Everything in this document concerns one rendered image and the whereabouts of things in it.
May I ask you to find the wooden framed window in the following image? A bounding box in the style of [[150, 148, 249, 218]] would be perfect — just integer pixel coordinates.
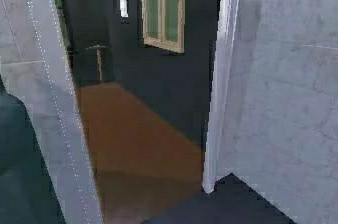
[[141, 0, 186, 54]]

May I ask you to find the dark round side table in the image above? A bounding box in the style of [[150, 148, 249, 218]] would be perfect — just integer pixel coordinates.
[[85, 44, 111, 84]]

